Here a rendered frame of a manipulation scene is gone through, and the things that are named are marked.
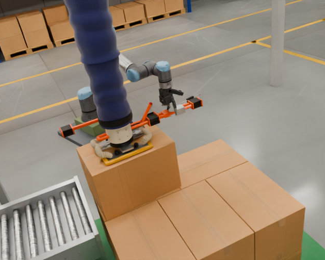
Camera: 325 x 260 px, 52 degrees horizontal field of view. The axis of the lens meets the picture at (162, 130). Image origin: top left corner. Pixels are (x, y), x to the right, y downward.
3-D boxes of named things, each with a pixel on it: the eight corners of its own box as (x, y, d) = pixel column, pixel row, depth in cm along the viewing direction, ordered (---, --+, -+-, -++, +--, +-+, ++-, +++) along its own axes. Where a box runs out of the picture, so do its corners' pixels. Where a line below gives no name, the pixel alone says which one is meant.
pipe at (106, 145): (103, 160, 214) (101, 153, 211) (93, 143, 234) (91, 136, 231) (151, 141, 225) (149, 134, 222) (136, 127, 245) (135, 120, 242)
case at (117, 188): (106, 221, 229) (92, 176, 209) (90, 190, 261) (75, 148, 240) (181, 186, 249) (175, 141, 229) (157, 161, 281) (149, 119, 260)
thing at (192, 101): (193, 110, 241) (192, 103, 238) (188, 106, 247) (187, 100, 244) (202, 106, 243) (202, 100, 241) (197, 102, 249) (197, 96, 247)
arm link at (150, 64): (138, 63, 229) (149, 66, 220) (151, 58, 235) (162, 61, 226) (140, 76, 233) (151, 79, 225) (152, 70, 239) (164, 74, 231)
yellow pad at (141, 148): (106, 166, 215) (104, 160, 212) (101, 159, 223) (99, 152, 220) (153, 147, 225) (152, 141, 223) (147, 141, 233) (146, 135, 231)
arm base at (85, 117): (77, 119, 301) (74, 109, 296) (93, 111, 313) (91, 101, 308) (90, 124, 289) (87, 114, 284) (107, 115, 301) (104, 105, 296)
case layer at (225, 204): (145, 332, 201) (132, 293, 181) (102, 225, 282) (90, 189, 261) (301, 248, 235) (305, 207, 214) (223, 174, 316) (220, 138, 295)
